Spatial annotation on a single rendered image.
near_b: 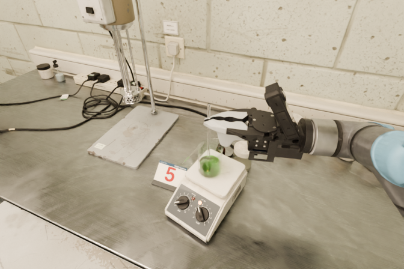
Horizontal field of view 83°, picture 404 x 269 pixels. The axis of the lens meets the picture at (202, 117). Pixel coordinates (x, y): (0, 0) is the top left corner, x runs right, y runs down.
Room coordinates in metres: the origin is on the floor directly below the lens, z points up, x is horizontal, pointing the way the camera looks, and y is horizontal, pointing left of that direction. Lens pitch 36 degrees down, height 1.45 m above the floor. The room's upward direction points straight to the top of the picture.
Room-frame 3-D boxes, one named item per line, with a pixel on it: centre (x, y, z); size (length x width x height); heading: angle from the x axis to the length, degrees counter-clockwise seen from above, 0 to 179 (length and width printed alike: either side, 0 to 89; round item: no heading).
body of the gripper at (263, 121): (0.36, -0.16, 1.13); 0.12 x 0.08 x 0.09; 82
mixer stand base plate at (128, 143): (0.65, 0.24, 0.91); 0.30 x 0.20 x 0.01; 158
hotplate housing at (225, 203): (0.38, -0.02, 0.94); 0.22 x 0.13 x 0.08; 146
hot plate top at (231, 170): (0.40, -0.04, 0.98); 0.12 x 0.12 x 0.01; 56
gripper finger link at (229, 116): (0.40, -0.05, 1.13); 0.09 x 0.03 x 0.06; 80
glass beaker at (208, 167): (0.40, -0.02, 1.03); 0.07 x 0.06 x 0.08; 150
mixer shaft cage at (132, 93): (0.66, 0.23, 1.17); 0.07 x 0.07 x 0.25
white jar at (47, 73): (1.11, 0.82, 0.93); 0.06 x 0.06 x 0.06
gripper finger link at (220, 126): (0.36, -0.05, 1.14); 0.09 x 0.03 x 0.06; 83
